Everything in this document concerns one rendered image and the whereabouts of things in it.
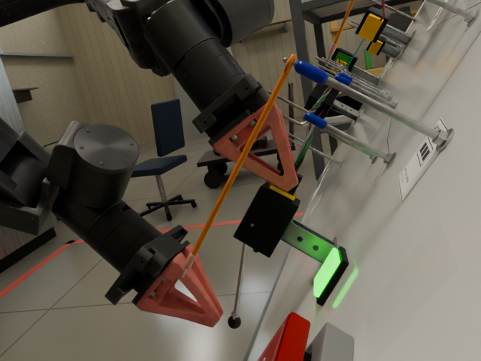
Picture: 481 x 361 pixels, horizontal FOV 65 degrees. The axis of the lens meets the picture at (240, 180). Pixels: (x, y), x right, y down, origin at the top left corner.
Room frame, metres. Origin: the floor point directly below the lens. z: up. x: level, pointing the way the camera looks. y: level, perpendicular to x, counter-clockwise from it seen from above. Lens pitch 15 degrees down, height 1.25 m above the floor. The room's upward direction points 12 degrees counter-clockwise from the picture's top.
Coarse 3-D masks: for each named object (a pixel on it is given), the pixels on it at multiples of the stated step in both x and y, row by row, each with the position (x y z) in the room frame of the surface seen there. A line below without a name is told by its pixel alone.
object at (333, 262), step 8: (328, 256) 0.28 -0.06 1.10; (336, 256) 0.26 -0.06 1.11; (344, 256) 0.26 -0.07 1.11; (328, 264) 0.27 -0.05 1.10; (336, 264) 0.25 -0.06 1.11; (344, 264) 0.25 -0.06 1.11; (320, 272) 0.28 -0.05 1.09; (328, 272) 0.25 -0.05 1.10; (336, 272) 0.25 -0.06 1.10; (320, 280) 0.26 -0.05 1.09; (328, 280) 0.25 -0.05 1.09; (336, 280) 0.25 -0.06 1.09; (320, 288) 0.25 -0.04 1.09; (328, 288) 0.25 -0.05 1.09; (320, 296) 0.25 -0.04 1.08; (328, 296) 0.25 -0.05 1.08; (320, 304) 0.25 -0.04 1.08
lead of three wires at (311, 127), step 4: (308, 124) 0.37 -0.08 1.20; (312, 124) 0.37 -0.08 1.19; (308, 128) 0.36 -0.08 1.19; (312, 128) 0.36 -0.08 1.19; (308, 132) 0.36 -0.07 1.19; (312, 132) 0.36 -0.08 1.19; (308, 136) 0.36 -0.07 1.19; (312, 136) 0.36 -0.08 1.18; (304, 140) 0.35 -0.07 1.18; (308, 140) 0.35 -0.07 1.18; (304, 144) 0.35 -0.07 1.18; (308, 144) 0.35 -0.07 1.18; (304, 148) 0.35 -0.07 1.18; (300, 152) 0.35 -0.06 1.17; (304, 152) 0.35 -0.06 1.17; (300, 156) 0.35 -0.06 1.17; (304, 156) 0.35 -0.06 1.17; (296, 160) 0.35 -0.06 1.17; (300, 160) 0.35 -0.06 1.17; (296, 164) 0.35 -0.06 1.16; (300, 164) 0.35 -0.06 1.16; (296, 168) 0.34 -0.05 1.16; (296, 172) 0.34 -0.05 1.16
